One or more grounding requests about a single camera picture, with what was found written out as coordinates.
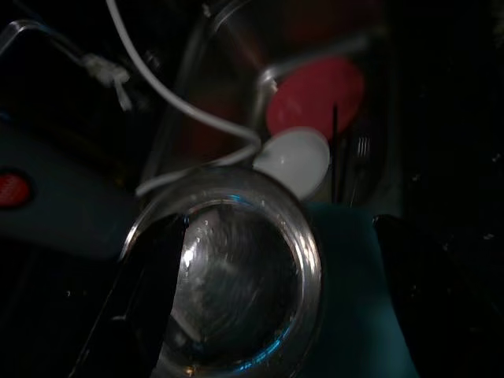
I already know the white water hose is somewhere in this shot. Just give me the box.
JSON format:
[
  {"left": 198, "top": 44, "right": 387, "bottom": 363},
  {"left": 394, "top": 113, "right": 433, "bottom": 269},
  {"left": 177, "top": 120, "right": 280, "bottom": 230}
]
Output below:
[{"left": 105, "top": 0, "right": 261, "bottom": 198}]

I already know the silver fork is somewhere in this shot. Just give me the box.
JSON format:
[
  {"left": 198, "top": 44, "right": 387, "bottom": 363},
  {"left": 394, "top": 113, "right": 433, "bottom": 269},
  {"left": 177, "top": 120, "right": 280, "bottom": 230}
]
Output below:
[{"left": 351, "top": 135, "right": 373, "bottom": 198}]

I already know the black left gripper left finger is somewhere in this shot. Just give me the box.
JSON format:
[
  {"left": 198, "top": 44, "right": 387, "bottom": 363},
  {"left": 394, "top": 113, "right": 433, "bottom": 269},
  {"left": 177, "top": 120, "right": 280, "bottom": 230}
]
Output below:
[{"left": 65, "top": 214, "right": 191, "bottom": 378}]

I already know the white hose clip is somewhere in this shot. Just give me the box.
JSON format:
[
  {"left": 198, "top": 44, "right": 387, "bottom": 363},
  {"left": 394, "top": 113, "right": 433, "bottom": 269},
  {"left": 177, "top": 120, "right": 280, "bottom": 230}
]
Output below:
[{"left": 80, "top": 54, "right": 133, "bottom": 113}]

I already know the teal plate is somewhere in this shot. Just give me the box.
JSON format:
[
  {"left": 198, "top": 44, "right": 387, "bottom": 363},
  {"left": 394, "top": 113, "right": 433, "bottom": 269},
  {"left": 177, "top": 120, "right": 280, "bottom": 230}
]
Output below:
[{"left": 302, "top": 199, "right": 421, "bottom": 378}]

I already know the white bowl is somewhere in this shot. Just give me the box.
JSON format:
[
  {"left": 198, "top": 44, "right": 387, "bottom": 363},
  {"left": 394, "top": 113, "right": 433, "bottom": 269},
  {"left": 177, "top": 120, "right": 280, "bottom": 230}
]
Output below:
[{"left": 251, "top": 127, "right": 332, "bottom": 200}]

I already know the pink plate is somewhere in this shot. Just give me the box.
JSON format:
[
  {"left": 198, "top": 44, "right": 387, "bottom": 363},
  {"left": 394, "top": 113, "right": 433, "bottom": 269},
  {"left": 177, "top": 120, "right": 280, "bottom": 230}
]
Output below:
[{"left": 265, "top": 56, "right": 365, "bottom": 137}]

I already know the grey water filter jug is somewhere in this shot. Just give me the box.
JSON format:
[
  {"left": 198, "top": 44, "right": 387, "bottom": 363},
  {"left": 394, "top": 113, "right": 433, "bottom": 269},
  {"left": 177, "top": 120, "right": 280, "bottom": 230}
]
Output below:
[{"left": 0, "top": 120, "right": 139, "bottom": 261}]

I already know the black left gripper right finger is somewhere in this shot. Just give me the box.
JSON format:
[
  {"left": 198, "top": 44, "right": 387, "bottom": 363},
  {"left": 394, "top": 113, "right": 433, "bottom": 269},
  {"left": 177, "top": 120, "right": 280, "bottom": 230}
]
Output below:
[{"left": 371, "top": 213, "right": 504, "bottom": 378}]

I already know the stainless steel bowl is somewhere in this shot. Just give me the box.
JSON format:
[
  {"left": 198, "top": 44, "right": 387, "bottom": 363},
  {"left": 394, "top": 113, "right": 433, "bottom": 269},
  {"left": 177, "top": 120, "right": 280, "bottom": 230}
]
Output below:
[{"left": 124, "top": 166, "right": 323, "bottom": 378}]

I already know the stainless steel sink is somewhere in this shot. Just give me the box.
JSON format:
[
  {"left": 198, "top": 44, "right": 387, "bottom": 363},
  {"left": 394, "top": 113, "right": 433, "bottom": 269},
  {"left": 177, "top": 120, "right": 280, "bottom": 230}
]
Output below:
[{"left": 140, "top": 0, "right": 399, "bottom": 206}]

